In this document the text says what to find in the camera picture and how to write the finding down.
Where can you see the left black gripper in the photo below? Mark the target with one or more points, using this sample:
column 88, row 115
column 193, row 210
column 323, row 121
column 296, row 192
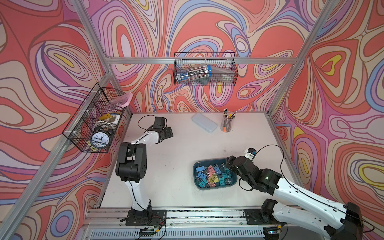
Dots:
column 167, row 131

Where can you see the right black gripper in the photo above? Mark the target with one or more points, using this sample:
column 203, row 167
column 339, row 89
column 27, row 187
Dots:
column 230, row 161

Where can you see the large teal binder clip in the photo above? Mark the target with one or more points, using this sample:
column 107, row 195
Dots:
column 222, row 181

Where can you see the blue binder clip top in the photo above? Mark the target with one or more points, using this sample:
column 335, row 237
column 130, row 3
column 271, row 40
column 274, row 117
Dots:
column 217, row 170

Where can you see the blue binder clip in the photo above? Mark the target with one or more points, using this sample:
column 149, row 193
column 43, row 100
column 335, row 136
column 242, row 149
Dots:
column 200, row 169
column 217, row 170
column 201, row 175

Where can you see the pink binder clip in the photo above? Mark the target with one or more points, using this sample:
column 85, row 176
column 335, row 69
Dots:
column 211, row 170
column 211, row 185

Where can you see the dark teal storage tray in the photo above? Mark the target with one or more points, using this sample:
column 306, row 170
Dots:
column 214, row 162

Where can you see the teal binder clip lone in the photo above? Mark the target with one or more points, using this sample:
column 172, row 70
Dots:
column 201, row 183

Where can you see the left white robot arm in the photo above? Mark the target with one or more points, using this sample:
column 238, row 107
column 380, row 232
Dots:
column 131, row 168

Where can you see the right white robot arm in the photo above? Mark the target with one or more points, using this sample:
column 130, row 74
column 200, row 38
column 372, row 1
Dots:
column 297, row 206

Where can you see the yellow white box in basket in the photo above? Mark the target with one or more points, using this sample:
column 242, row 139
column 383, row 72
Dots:
column 112, row 118

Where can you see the translucent plastic case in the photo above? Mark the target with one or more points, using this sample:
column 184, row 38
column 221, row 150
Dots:
column 204, row 123

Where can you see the clear pen cup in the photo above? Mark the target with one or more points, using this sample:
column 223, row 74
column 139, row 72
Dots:
column 228, row 117

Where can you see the pink item in basket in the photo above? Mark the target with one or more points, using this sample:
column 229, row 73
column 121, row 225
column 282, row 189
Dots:
column 122, row 101

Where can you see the black alarm clock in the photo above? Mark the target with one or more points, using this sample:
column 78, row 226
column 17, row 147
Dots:
column 101, row 138

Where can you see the clear tube of pens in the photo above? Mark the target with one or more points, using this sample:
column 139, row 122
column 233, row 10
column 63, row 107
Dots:
column 192, row 74

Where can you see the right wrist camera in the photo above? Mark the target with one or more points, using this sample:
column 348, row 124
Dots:
column 251, row 153

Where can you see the black wire basket left wall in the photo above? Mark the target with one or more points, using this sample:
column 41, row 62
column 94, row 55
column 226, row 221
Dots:
column 81, row 126

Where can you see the black wire basket wall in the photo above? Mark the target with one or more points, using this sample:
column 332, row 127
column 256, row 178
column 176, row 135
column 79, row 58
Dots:
column 224, row 68
column 81, row 126

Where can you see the black wire basket back wall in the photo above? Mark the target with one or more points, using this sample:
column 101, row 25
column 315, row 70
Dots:
column 224, row 68

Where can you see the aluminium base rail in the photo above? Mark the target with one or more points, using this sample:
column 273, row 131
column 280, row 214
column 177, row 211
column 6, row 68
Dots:
column 222, row 223

